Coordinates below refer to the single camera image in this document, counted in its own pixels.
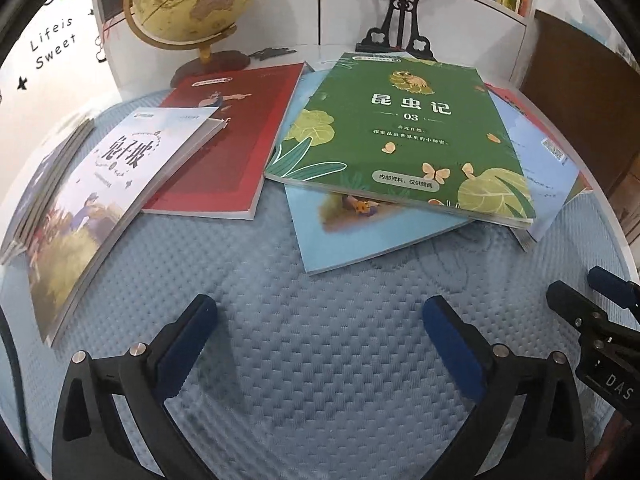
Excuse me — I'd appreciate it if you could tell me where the antique yellow desk globe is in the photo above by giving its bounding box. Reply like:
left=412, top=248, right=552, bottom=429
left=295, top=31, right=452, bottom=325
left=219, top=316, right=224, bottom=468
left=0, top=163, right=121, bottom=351
left=122, top=0, right=250, bottom=88

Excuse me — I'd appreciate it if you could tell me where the green insect book 03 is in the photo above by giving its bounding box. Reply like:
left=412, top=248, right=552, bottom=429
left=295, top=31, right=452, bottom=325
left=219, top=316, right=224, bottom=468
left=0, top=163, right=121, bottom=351
left=265, top=52, right=536, bottom=228

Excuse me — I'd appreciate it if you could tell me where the light blue back cover book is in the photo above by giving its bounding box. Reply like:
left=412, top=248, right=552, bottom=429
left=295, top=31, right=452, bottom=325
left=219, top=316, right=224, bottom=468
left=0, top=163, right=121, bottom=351
left=487, top=88, right=579, bottom=252

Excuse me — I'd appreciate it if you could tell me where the teal mantis insect book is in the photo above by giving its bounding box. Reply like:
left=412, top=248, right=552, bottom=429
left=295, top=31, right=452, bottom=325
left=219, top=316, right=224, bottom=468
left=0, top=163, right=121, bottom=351
left=1, top=112, right=94, bottom=264

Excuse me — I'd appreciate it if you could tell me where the light blue bottom book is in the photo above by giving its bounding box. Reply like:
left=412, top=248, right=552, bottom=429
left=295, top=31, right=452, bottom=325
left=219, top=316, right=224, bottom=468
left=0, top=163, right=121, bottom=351
left=276, top=69, right=476, bottom=276

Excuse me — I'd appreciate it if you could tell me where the red fairy tale book 01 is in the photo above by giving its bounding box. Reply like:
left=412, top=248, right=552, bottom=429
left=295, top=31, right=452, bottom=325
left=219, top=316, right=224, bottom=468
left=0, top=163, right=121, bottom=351
left=142, top=63, right=305, bottom=220

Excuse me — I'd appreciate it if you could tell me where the blue quilted table mat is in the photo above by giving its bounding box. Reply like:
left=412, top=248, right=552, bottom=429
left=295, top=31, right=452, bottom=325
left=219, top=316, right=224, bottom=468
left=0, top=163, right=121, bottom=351
left=1, top=182, right=629, bottom=479

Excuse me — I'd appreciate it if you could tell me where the dark wooden cabinet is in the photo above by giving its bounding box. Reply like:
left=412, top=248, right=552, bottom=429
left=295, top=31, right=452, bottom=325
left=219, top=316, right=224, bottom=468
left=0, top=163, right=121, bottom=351
left=521, top=11, right=639, bottom=196

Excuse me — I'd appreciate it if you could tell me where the white rabbit hill book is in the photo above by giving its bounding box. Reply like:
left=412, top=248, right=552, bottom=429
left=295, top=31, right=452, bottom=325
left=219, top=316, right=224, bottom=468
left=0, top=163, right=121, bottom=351
left=28, top=107, right=227, bottom=344

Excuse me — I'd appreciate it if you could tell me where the small black metal ornament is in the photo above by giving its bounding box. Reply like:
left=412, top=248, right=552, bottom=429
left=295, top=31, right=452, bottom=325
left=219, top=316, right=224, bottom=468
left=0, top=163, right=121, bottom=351
left=248, top=47, right=296, bottom=62

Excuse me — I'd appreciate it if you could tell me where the coral red book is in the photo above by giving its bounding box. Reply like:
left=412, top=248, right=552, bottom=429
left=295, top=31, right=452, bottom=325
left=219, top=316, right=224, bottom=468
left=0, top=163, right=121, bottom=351
left=485, top=84, right=592, bottom=197

